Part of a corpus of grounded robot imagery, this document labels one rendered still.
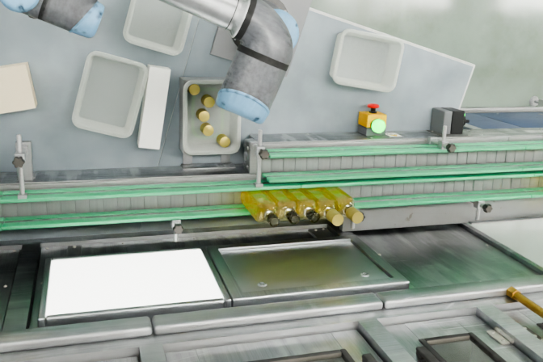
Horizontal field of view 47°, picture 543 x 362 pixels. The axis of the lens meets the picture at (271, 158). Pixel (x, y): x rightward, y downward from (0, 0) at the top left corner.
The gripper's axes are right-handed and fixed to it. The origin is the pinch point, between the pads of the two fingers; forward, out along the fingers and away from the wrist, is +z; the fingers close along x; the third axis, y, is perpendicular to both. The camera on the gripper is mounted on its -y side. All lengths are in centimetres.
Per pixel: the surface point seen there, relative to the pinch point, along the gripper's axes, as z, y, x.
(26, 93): 17.6, -1.2, 26.5
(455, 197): 6, -135, 23
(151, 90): 19.2, -33.6, 17.1
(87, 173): 20, -22, 45
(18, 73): 17.6, 2.0, 21.8
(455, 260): -14, -128, 39
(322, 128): 25, -91, 15
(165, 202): 12, -45, 47
